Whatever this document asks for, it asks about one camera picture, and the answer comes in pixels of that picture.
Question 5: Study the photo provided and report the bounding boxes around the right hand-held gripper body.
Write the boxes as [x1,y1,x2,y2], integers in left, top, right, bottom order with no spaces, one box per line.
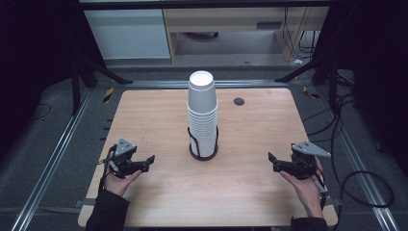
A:
[290,141,332,181]

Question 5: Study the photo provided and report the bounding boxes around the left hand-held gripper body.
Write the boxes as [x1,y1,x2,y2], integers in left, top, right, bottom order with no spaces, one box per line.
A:
[108,138,138,180]

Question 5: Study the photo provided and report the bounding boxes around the black wire cup holder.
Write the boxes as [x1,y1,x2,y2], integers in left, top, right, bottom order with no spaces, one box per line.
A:
[187,125,220,162]

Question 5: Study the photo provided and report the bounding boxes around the stack of white paper cups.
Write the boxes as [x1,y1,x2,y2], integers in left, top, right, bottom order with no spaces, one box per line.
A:
[187,70,219,158]

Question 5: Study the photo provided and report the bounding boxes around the person's left hand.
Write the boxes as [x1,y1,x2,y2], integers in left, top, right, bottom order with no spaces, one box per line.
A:
[103,169,143,197]

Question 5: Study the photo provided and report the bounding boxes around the person's right hand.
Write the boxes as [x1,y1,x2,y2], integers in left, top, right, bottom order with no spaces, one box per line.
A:
[279,157,325,219]

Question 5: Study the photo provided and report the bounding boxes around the yellow black tape strip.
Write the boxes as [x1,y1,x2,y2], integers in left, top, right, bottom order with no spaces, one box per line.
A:
[301,85,320,100]
[102,87,115,105]

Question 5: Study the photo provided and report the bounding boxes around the black metal stand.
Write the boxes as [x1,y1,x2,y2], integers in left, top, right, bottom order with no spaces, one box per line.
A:
[70,47,135,116]
[274,47,358,114]

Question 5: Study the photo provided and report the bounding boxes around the white cabinet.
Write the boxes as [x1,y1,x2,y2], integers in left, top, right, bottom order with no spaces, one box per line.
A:
[83,8,172,61]

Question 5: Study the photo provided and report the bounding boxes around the dark chair base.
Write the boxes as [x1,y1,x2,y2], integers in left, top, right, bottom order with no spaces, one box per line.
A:
[184,31,220,41]

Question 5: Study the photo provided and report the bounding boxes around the light wooden desk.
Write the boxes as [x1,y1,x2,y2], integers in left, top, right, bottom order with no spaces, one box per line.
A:
[162,6,331,64]

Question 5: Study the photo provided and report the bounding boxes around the left hand-held gripper cable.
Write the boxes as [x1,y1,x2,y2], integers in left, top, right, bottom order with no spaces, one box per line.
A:
[97,143,118,194]

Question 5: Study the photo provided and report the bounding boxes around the hand-held gripper cable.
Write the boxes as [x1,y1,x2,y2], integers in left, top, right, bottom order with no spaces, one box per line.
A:
[97,143,118,194]
[312,172,330,212]

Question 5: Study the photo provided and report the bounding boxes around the right hand-held gripper cable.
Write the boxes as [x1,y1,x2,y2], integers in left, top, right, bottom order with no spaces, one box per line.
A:
[312,172,330,212]

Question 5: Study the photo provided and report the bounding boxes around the long metal floor rail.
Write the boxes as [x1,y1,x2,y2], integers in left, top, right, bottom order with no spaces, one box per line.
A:
[315,86,400,231]
[11,88,94,231]

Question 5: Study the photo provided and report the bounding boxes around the short metal floor rail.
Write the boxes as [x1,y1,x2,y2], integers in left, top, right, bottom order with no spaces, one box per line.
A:
[122,79,290,90]

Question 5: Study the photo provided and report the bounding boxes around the thin black floor cable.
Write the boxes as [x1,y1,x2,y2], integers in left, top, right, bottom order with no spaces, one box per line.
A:
[30,102,53,122]

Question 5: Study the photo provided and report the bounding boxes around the black looped floor cable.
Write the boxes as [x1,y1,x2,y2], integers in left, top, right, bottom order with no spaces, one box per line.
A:
[330,92,395,231]

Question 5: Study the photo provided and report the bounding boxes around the hanging black cable bundle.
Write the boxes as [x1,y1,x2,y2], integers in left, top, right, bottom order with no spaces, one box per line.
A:
[282,7,321,61]

